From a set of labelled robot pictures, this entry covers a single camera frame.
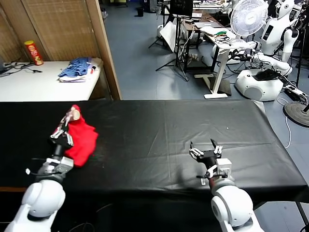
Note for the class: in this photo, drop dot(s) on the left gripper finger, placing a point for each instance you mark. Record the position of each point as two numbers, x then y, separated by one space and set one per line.
59 131
68 140

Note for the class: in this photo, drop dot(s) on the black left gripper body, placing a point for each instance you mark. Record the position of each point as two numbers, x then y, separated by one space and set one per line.
60 146

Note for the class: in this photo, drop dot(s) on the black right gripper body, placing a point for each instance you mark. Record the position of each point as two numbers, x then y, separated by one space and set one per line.
208 158

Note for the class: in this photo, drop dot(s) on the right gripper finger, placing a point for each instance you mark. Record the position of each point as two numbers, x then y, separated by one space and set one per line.
196 152
217 149

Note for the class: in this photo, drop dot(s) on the red t-shirt with bear print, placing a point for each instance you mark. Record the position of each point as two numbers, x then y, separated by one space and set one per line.
82 142

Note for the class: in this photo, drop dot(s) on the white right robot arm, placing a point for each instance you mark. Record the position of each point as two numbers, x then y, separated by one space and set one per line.
231 205

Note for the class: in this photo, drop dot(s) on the blue striped clothes pile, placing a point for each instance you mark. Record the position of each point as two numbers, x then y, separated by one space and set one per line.
76 68

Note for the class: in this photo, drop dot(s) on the black table cover sheet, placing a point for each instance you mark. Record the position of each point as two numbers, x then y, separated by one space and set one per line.
169 135

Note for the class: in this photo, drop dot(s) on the black table with orange edge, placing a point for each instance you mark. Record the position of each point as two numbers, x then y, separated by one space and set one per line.
19 135

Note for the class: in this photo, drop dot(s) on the white table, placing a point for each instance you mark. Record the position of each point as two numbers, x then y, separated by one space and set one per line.
36 87

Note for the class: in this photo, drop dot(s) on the white desk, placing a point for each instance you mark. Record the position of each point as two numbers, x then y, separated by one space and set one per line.
219 72

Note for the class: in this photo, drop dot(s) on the red chips can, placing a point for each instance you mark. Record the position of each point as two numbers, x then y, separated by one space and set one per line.
34 52

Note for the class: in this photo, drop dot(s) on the black round stand base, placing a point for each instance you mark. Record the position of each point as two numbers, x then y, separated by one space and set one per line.
295 112

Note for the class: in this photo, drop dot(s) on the beige power strip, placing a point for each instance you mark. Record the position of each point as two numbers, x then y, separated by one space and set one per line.
194 57

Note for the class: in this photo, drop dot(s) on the white power strip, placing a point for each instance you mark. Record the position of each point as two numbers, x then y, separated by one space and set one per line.
295 90

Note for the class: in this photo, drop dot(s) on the wooden shelf unit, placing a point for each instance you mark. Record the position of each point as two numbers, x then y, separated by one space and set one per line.
67 29

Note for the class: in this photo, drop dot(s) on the black tripod stand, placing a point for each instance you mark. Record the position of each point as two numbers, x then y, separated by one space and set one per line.
179 48

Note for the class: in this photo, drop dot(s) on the white reflector board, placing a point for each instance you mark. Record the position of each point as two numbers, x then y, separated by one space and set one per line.
170 33

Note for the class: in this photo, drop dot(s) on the silver laptop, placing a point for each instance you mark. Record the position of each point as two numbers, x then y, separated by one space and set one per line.
206 24

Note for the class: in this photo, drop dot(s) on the white humanoid robot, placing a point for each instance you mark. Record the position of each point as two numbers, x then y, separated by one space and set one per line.
274 31

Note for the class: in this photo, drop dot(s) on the white electric fan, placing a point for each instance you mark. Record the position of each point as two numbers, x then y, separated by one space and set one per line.
250 21

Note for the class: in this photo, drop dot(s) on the brown desk with black legs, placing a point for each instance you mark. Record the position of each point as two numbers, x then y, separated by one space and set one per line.
209 17

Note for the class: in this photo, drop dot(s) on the black trash bin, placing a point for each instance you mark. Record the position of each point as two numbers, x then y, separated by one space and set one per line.
140 11

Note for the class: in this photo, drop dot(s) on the black monitor on stand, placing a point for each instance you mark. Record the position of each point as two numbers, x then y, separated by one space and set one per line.
181 8

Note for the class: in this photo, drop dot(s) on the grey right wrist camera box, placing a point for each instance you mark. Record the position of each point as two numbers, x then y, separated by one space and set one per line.
223 166

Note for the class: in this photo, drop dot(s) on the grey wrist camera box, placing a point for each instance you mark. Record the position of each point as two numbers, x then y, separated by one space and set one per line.
223 166
66 164

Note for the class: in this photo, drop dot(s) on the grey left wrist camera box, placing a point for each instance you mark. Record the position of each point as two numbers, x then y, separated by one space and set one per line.
66 164

